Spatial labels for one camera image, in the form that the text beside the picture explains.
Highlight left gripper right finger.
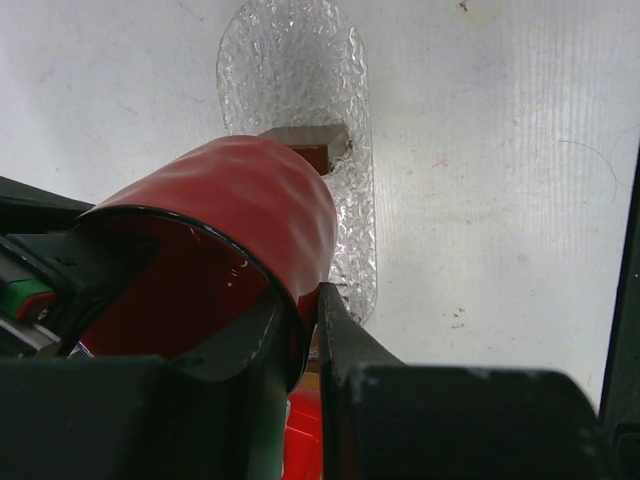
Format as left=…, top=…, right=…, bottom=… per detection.
left=317, top=284, right=600, bottom=479

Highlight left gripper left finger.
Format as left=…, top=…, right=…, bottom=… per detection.
left=0, top=239, right=291, bottom=480

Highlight red cup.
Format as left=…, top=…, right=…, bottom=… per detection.
left=78, top=135, right=337, bottom=387

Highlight clear glass tray wooden handles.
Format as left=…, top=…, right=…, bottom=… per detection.
left=216, top=1, right=377, bottom=324

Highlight red plastic bin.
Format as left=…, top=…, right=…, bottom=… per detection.
left=282, top=388, right=324, bottom=480

